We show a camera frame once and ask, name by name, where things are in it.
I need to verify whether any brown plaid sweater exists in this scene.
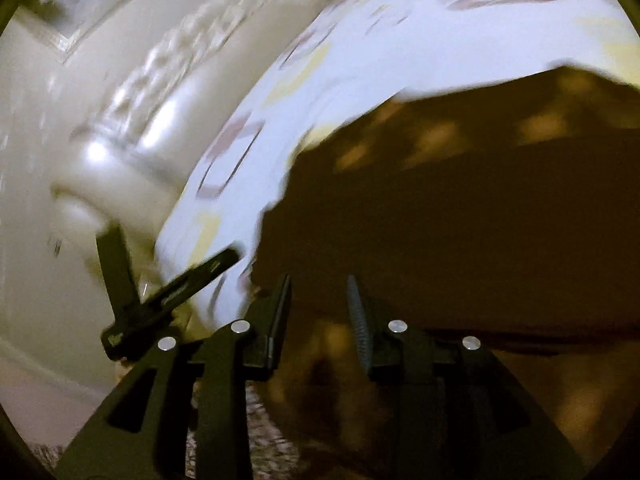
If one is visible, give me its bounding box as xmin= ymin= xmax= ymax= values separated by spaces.
xmin=247 ymin=62 xmax=640 ymax=480

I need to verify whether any bed with patterned white sheet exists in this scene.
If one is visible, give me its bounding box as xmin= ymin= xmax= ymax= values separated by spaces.
xmin=155 ymin=0 xmax=640 ymax=343

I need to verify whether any leopard print cloth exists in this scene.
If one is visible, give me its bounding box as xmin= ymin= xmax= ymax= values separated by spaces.
xmin=185 ymin=385 xmax=313 ymax=480

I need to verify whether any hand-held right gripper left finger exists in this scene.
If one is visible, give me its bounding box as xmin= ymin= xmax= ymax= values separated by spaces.
xmin=55 ymin=274 xmax=293 ymax=480

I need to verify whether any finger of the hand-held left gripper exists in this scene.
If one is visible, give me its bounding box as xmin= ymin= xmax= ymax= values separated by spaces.
xmin=95 ymin=224 xmax=139 ymax=315
xmin=141 ymin=247 xmax=240 ymax=312

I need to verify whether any cream tufted leather headboard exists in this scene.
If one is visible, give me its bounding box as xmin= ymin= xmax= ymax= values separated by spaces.
xmin=50 ymin=0 xmax=328 ymax=273

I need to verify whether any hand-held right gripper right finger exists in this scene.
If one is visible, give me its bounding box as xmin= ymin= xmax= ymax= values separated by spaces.
xmin=346 ymin=275 xmax=587 ymax=480

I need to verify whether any framed wall picture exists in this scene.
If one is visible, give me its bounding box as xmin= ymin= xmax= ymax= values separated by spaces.
xmin=20 ymin=0 xmax=170 ymax=65

